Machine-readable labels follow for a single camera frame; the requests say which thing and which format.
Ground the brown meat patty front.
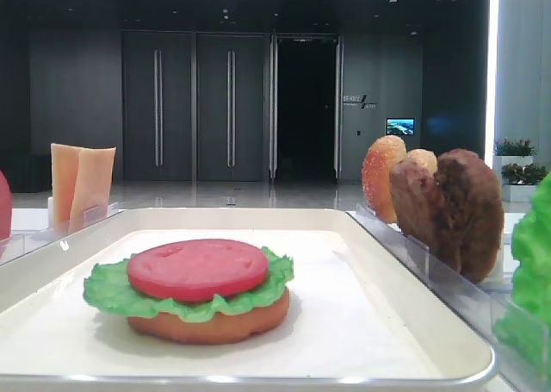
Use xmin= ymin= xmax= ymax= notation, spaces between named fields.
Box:
xmin=430 ymin=149 xmax=505 ymax=283

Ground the brown meat patty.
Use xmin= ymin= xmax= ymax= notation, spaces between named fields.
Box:
xmin=389 ymin=157 xmax=461 ymax=271
xmin=430 ymin=149 xmax=505 ymax=283

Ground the red tomato slice on tray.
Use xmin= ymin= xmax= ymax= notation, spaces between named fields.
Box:
xmin=127 ymin=239 xmax=269 ymax=302

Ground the brown meat patty standing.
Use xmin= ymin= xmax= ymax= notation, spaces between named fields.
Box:
xmin=389 ymin=157 xmax=461 ymax=271

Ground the orange cheese slice front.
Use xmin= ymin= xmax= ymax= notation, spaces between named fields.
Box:
xmin=70 ymin=147 xmax=116 ymax=226

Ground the orange cheese slice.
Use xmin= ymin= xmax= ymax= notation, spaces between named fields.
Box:
xmin=70 ymin=147 xmax=116 ymax=226
xmin=51 ymin=143 xmax=83 ymax=226

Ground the green lettuce leaf on tray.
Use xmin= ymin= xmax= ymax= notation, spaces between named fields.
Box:
xmin=83 ymin=246 xmax=294 ymax=323

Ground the orange cheese slice rear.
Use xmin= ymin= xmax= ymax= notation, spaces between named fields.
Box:
xmin=51 ymin=143 xmax=83 ymax=226

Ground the red tomato slice standing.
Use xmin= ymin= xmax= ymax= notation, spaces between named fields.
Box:
xmin=0 ymin=172 xmax=13 ymax=240

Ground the green lettuce leaf standing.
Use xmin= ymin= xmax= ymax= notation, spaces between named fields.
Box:
xmin=494 ymin=177 xmax=550 ymax=376

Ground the sesame bun half far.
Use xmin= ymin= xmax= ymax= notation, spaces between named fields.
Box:
xmin=362 ymin=135 xmax=406 ymax=223

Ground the dark double door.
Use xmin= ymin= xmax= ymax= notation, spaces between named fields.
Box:
xmin=122 ymin=31 xmax=269 ymax=182

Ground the bottom bun half on tray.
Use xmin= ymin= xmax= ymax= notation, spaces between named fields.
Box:
xmin=127 ymin=288 xmax=290 ymax=345

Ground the white rectangular metal tray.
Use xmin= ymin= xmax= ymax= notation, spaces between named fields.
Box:
xmin=1 ymin=208 xmax=497 ymax=391

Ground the potted plants white planter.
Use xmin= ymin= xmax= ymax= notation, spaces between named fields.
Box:
xmin=493 ymin=138 xmax=536 ymax=202

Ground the clear acrylic rack left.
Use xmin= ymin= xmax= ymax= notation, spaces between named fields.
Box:
xmin=1 ymin=197 xmax=121 ymax=265

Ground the clear acrylic rack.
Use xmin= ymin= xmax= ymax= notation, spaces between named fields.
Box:
xmin=351 ymin=205 xmax=550 ymax=391
xmin=1 ymin=197 xmax=121 ymax=265

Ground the clear acrylic rack right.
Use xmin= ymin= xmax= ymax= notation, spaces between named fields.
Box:
xmin=351 ymin=205 xmax=550 ymax=391

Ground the small wall display screen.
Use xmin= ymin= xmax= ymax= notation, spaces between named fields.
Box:
xmin=386 ymin=118 xmax=415 ymax=136

